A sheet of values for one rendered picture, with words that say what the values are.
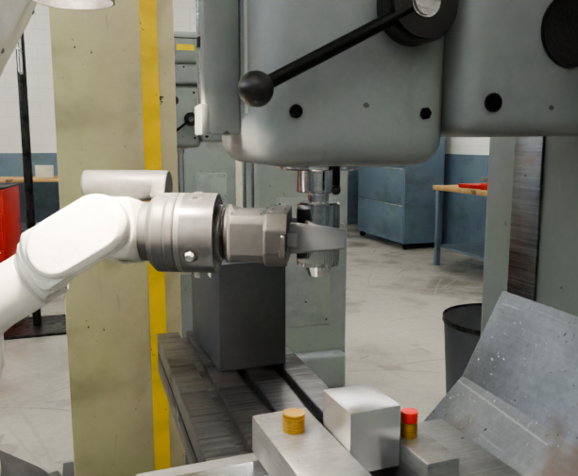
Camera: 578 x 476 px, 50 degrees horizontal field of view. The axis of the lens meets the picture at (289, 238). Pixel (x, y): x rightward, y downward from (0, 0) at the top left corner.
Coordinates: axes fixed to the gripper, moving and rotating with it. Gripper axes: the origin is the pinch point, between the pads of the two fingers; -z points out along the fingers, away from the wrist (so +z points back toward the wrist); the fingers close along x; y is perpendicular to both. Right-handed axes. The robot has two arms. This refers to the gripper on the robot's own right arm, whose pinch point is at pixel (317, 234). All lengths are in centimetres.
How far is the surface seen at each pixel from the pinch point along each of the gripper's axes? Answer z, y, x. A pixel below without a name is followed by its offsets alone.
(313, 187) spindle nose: 0.6, -5.4, -2.3
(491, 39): -15.9, -19.7, -6.7
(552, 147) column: -31.7, -9.6, 20.4
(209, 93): 10.8, -14.7, -6.2
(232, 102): 8.6, -13.8, -5.4
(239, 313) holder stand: 13.2, 18.6, 34.1
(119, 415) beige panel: 75, 94, 155
